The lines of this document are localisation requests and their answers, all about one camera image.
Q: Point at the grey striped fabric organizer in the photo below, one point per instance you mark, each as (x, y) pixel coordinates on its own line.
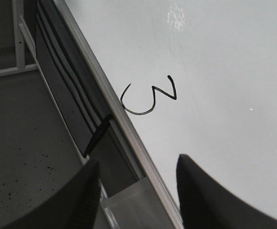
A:
(71, 81)

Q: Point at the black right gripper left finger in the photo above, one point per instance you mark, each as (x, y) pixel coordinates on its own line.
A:
(74, 206)

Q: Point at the white glossy whiteboard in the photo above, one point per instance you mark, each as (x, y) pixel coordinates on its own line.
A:
(194, 77)

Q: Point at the white metal table frame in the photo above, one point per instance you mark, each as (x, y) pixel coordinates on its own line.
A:
(37, 154)

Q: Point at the dark grey panel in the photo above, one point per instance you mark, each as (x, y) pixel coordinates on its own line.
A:
(116, 170)

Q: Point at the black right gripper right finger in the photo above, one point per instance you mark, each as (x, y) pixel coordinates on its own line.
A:
(205, 204)

